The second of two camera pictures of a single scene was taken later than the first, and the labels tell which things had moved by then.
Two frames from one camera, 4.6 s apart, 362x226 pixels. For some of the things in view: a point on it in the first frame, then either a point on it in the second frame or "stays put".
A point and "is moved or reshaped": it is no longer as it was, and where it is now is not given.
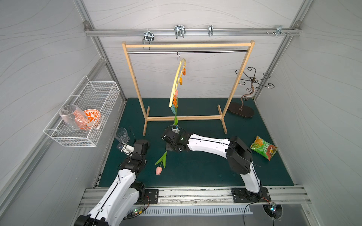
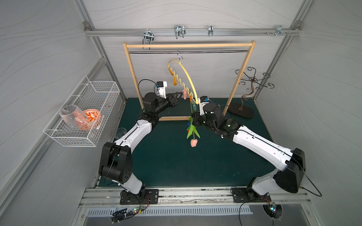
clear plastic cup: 74,116 stays put
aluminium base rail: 207,196 stays put
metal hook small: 210,30 stays put
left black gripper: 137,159 → 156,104
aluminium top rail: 150,32 stays put
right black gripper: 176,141 → 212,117
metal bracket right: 279,31 stays put
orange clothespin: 175,101 is moved or reshaped
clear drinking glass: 122,135 stays put
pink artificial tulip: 159,169 → 192,130
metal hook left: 148,35 stays put
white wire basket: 81,124 stays put
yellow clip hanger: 170,100 → 189,92
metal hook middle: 179,31 stays put
